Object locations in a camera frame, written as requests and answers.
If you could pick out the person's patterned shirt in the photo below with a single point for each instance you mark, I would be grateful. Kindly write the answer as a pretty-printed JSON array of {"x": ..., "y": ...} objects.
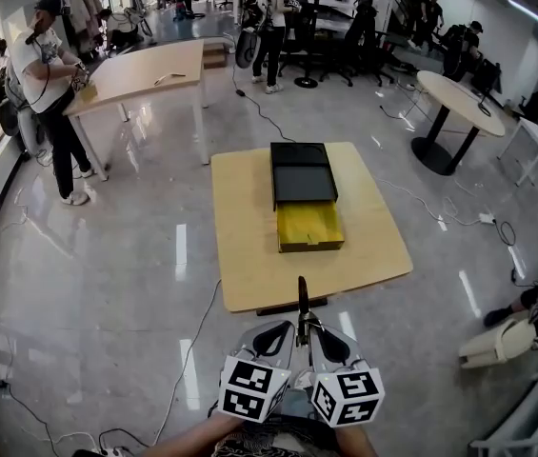
[{"x": 278, "y": 438}]

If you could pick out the row of black office chairs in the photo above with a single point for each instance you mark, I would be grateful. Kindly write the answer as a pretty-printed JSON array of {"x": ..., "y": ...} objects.
[{"x": 359, "y": 50}]

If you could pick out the wooden tissue box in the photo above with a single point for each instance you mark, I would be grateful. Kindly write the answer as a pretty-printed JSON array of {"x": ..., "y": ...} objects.
[{"x": 88, "y": 93}]

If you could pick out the white power adapter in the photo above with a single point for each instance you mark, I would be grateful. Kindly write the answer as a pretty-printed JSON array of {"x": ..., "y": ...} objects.
[{"x": 487, "y": 218}]

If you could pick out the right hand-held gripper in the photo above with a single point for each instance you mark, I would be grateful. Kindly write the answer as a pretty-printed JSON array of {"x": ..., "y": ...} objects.
[{"x": 349, "y": 395}]

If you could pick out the stack of wooden boxes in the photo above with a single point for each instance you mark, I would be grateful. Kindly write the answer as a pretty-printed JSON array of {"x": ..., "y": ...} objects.
[{"x": 214, "y": 54}]

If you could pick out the round white table black base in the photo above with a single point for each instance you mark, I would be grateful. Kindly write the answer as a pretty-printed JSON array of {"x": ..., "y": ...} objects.
[{"x": 459, "y": 98}]

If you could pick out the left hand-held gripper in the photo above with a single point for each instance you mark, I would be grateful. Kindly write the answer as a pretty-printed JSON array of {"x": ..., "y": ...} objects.
[{"x": 249, "y": 386}]

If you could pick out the person's right forearm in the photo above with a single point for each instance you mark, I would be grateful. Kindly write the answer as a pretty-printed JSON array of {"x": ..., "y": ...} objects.
[{"x": 356, "y": 443}]

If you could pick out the black shell backpack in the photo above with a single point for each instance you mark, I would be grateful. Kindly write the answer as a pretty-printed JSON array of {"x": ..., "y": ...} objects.
[{"x": 246, "y": 50}]

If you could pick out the white metal shelf unit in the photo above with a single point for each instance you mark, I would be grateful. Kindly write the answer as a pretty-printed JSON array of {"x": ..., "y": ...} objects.
[{"x": 535, "y": 417}]

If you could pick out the white power strip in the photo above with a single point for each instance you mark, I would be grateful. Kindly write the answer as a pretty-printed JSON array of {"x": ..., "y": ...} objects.
[{"x": 116, "y": 452}]

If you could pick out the long wooden table white legs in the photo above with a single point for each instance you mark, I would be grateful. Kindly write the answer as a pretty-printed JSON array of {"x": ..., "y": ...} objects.
[{"x": 145, "y": 74}]

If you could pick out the black coat stand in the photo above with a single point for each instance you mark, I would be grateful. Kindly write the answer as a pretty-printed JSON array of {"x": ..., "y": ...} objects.
[{"x": 306, "y": 26}]

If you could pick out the square wooden pedestal table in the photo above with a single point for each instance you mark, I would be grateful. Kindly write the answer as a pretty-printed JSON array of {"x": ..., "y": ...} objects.
[{"x": 245, "y": 217}]

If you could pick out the person's left forearm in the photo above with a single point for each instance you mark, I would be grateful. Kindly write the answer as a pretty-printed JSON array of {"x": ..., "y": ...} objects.
[{"x": 192, "y": 438}]

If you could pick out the person's white shoe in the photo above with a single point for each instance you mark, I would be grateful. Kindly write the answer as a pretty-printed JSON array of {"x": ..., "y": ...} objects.
[{"x": 303, "y": 380}]

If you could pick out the small white desk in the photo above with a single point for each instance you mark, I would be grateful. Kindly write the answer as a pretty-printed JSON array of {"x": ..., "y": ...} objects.
[{"x": 535, "y": 133}]

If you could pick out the cream shell backpack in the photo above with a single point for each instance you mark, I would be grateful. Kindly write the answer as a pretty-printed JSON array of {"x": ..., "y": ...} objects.
[{"x": 497, "y": 345}]

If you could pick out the clothes rail with garments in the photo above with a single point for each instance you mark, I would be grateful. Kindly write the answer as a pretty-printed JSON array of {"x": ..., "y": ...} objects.
[{"x": 85, "y": 17}]

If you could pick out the black drawer box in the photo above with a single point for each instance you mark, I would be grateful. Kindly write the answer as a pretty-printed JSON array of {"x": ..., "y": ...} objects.
[{"x": 303, "y": 184}]

